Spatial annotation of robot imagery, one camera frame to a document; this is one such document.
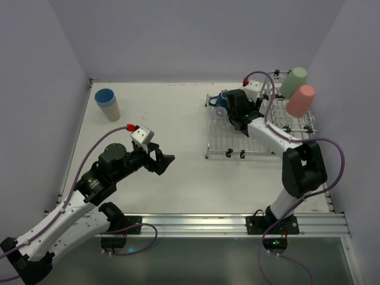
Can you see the aluminium mounting rail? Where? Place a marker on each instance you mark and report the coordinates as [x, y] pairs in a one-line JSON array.
[[241, 225]]

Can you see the clear drinking glass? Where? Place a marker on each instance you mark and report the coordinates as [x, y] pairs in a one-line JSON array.
[[219, 116]]

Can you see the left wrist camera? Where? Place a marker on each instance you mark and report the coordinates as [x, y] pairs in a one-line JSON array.
[[142, 136]]

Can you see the metal wire dish rack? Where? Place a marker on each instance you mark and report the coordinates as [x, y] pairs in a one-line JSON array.
[[223, 142]]

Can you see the green plastic cup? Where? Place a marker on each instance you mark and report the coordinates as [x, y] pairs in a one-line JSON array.
[[295, 79]]

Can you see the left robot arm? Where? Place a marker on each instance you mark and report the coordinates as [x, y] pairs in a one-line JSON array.
[[84, 214]]

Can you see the beige plastic cup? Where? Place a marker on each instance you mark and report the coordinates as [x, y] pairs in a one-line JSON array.
[[111, 112]]

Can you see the dark blue ceramic mug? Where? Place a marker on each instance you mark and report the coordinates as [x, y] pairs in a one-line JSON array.
[[219, 101]]

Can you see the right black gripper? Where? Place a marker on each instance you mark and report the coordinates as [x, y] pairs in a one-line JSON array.
[[241, 119]]

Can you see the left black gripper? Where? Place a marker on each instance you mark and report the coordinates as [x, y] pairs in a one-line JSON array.
[[152, 158]]

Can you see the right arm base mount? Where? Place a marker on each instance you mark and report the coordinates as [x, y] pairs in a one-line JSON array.
[[260, 221]]

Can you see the pink plastic cup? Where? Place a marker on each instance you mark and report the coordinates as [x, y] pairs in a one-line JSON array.
[[301, 101]]

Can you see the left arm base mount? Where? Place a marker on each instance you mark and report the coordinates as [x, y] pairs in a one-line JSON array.
[[117, 243]]

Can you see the light blue plastic cup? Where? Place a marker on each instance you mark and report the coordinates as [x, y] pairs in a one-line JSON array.
[[105, 97]]

